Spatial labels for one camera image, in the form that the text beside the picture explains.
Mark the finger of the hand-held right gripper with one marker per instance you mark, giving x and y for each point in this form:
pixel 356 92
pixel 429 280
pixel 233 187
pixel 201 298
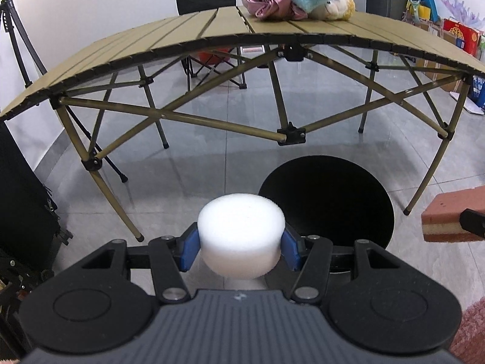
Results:
pixel 473 222

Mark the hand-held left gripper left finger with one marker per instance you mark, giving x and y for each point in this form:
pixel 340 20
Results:
pixel 189 248

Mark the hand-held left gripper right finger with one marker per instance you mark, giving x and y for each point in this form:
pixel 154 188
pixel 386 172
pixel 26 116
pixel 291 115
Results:
pixel 290 248

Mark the pink layered sponge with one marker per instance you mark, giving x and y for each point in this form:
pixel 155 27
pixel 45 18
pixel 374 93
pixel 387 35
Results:
pixel 439 216

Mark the white foam cylinder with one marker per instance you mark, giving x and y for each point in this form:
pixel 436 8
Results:
pixel 240 227

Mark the black round trash bin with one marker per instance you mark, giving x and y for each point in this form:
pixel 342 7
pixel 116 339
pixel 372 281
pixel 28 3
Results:
pixel 326 197

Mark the pink fluffy cloth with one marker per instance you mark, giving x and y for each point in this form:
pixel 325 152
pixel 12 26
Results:
pixel 471 333

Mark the blue white carton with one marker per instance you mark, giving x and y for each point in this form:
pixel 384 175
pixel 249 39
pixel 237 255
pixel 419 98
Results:
pixel 478 91

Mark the large cardboard box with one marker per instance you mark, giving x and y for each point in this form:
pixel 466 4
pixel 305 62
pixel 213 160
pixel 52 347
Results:
pixel 447 79

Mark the black suitcase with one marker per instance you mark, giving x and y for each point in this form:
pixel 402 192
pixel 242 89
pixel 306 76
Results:
pixel 22 197

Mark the dark equipment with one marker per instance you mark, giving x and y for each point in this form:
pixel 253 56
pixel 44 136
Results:
pixel 15 273

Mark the red gift box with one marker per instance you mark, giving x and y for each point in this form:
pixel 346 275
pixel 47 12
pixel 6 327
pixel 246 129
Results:
pixel 460 32

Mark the black folding chair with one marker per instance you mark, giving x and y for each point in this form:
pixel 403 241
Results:
pixel 214 56

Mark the tan slatted folding table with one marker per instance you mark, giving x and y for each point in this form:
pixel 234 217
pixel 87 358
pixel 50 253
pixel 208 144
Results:
pixel 151 41

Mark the purple floral decoration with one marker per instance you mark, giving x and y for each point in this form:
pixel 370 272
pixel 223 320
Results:
pixel 462 7

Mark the blue gift bag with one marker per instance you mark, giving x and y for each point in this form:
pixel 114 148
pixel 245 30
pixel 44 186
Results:
pixel 428 5

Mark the yellow gift bag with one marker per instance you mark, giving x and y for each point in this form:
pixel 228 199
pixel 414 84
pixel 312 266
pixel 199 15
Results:
pixel 413 7

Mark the pink satin cloth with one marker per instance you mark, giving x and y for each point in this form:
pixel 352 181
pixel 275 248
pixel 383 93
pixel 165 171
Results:
pixel 272 5

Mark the cream yellow plush toy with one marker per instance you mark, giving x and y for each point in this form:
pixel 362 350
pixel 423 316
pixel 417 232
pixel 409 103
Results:
pixel 333 7

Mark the black tripod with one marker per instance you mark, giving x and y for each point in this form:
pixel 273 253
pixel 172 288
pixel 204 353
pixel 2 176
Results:
pixel 7 7

